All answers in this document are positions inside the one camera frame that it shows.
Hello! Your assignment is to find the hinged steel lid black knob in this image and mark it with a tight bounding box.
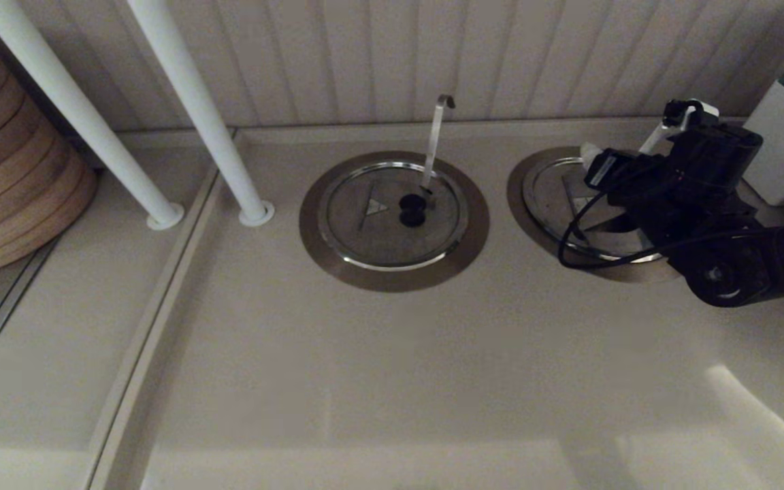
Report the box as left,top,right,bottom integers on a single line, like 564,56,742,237
521,157,665,263

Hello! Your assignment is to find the straight steel ladle handle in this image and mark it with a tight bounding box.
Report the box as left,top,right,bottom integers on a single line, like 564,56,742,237
639,121,670,155

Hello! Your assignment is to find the round steel lid black knob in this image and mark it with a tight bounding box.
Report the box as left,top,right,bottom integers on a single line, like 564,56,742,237
317,161,469,272

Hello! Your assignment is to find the brushed steel well collar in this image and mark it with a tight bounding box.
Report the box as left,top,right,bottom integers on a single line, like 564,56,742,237
506,146,682,283
299,151,490,293

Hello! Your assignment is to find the white round pole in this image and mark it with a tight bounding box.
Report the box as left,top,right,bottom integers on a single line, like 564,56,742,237
127,0,267,218
0,0,176,222

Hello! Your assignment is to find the bamboo steamer stack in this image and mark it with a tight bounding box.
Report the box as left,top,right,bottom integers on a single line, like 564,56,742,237
0,35,99,276

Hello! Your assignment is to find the small right wrist camera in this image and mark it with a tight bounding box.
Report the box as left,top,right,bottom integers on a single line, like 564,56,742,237
662,99,721,131

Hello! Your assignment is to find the black cable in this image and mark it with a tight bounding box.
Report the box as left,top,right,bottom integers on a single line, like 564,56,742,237
557,187,774,270

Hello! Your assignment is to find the hooked steel ladle handle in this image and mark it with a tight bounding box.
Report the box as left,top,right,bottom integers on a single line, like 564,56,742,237
422,95,456,193

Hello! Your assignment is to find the white pole base ring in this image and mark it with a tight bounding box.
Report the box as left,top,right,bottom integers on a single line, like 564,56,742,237
146,202,185,231
239,199,275,227

